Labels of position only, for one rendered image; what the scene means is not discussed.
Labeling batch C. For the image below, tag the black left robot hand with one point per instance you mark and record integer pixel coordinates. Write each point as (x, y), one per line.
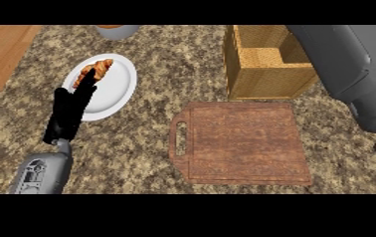
(67, 111)

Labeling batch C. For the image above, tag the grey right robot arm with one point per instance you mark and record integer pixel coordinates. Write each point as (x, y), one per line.
(337, 68)

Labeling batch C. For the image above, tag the orange-brown sweet potato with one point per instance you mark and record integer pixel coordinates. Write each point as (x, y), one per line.
(100, 67)

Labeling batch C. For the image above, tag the brown wooden cutting board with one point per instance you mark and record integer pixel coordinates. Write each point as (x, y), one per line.
(238, 143)

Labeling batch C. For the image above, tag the wooden wicker basket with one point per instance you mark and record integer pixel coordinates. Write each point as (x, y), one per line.
(266, 65)

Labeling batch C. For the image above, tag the white oval plate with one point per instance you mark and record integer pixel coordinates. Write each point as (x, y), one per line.
(109, 88)

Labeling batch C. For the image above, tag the grey round container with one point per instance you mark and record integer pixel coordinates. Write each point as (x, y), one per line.
(116, 31)

